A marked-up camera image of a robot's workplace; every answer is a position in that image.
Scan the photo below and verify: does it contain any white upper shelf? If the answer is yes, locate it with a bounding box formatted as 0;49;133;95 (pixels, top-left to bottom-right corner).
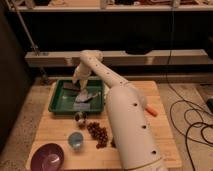
4;0;213;12

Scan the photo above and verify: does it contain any bunch of dark grapes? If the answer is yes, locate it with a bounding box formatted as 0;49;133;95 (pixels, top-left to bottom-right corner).
87;122;108;149

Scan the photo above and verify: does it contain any green plastic tray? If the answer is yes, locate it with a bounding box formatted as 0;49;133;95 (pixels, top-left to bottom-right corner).
48;79;104;115

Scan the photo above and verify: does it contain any white lower shelf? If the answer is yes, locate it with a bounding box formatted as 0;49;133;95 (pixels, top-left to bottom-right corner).
25;49;213;67

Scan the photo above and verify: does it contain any small blue cup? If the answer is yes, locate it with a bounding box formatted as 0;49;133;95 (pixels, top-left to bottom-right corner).
68;132;84;150

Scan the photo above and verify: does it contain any black cable on floor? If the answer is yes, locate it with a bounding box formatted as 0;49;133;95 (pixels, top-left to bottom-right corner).
165;6;213;171

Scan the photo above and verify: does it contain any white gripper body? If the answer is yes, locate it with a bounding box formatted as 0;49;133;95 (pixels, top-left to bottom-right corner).
72;64;91;90

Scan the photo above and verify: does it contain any wooden table board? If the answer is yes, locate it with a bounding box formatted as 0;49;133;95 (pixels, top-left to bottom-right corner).
25;81;182;171

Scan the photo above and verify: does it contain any grey crumpled cloth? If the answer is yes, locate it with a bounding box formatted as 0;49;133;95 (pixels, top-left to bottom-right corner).
75;90;99;103

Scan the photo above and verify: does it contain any white shelf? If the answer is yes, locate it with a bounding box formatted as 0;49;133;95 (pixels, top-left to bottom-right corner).
4;0;213;12
25;49;213;67

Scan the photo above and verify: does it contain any orange carrot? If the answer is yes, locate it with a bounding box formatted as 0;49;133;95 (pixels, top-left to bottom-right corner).
146;105;158;117

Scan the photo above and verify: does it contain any metal diagonal pole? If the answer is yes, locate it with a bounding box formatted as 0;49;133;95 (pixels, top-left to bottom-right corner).
11;0;50;85

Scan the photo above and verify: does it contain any purple bowl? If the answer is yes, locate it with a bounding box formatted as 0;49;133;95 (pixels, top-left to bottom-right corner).
30;143;64;171

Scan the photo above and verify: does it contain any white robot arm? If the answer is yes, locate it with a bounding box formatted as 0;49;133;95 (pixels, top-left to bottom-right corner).
73;50;168;171

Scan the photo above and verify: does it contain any brown felt eraser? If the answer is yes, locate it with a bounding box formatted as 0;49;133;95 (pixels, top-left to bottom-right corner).
63;82;80;92

